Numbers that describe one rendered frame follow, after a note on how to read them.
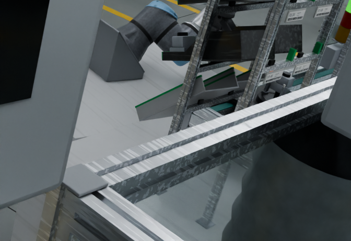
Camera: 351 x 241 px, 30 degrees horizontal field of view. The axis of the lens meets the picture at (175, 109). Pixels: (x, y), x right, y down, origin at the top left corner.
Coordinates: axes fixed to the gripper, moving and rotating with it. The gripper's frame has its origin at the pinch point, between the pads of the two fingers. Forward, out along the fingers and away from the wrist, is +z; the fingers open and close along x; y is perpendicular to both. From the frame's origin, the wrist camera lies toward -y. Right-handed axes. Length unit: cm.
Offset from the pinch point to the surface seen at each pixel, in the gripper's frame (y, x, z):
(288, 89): -24.5, -10.9, -1.3
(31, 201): -2, 76, 29
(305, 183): -87, 126, -46
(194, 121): -9.8, 17.9, 12.6
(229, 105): -11.4, 1.3, 8.9
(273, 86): -19.3, -10.0, -0.1
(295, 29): -37, 28, -32
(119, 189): -82, 151, -51
